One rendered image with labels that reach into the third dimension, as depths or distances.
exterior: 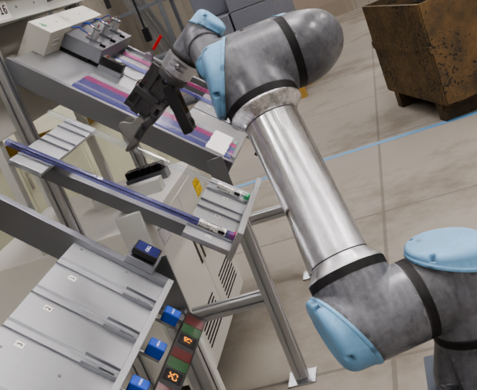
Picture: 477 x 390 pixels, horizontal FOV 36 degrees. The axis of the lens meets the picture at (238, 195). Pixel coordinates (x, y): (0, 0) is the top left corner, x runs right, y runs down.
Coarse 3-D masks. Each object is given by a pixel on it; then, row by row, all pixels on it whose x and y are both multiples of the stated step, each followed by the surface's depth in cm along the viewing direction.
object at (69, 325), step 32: (64, 256) 134; (96, 256) 139; (64, 288) 126; (96, 288) 130; (128, 288) 134; (160, 288) 140; (32, 320) 115; (64, 320) 118; (96, 320) 122; (128, 320) 126; (0, 352) 106; (32, 352) 109; (64, 352) 112; (96, 352) 115; (128, 352) 119; (0, 384) 101; (32, 384) 103; (64, 384) 106; (96, 384) 109
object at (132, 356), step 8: (168, 280) 139; (168, 288) 136; (160, 296) 133; (160, 304) 131; (152, 312) 128; (152, 320) 125; (144, 328) 122; (144, 336) 121; (136, 344) 118; (136, 352) 116; (128, 360) 114; (128, 368) 112; (120, 376) 110; (120, 384) 108
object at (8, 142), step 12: (12, 144) 150; (36, 156) 150; (48, 156) 150; (60, 168) 150; (72, 168) 150; (96, 180) 150; (108, 180) 151; (120, 192) 150; (132, 192) 150; (156, 204) 150; (180, 216) 150; (192, 216) 151
